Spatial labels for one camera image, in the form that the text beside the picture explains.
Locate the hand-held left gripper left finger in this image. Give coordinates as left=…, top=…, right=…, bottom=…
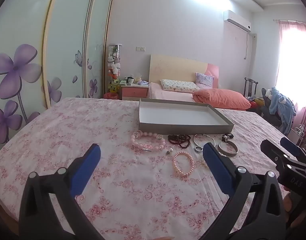
left=19, top=144, right=106, bottom=240

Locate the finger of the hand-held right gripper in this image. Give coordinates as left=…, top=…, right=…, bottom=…
left=280, top=137, right=306, bottom=165
left=260, top=139, right=306, bottom=180

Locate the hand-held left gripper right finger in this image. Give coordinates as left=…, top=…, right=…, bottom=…
left=193, top=142, right=287, bottom=240

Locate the wide silver cuff bangle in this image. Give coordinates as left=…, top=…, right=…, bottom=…
left=218, top=140, right=239, bottom=157

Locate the pearl bead bracelet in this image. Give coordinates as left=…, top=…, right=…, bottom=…
left=173, top=151, right=195, bottom=179

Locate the chunky pink bead bracelet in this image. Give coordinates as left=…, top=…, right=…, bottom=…
left=130, top=131, right=166, bottom=153

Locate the grey cardboard tray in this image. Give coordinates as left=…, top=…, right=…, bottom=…
left=138, top=98, right=235, bottom=134

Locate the black office chair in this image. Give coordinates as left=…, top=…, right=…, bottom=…
left=261, top=88, right=294, bottom=130

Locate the thin silver bangle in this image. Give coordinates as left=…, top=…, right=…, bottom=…
left=193, top=133, right=215, bottom=147

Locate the blue plush robe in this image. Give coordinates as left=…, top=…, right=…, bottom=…
left=266, top=87, right=297, bottom=135

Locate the pink floral tablecloth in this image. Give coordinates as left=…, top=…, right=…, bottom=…
left=0, top=97, right=294, bottom=240

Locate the yellow plush toy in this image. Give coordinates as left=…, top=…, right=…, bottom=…
left=250, top=97, right=266, bottom=108

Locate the coral folded quilt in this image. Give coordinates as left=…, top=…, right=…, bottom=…
left=192, top=88, right=252, bottom=110

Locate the dark wooden chair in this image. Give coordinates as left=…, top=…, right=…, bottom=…
left=244, top=77, right=259, bottom=98

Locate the pink curtain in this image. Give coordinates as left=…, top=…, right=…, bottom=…
left=276, top=20, right=306, bottom=140

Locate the pink bed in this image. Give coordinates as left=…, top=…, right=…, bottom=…
left=147, top=82, right=251, bottom=110

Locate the purple pillow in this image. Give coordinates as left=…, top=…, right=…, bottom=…
left=195, top=72, right=215, bottom=89

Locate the pink and cream nightstand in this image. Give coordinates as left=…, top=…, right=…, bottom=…
left=121, top=81, right=149, bottom=100

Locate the white patterned pillow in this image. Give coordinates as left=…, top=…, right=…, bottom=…
left=160, top=79, right=200, bottom=92

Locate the clear tube of plush toys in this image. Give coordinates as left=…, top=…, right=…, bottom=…
left=106, top=44, right=123, bottom=94

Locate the cream and pink headboard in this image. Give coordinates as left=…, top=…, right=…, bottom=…
left=149, top=54, right=220, bottom=89

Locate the flower print sliding wardrobe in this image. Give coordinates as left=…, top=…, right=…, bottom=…
left=0, top=0, right=113, bottom=145

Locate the white air conditioner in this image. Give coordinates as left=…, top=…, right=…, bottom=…
left=223, top=10, right=251, bottom=33

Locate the dark red bead bracelet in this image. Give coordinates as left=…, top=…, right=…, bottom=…
left=167, top=134, right=191, bottom=152

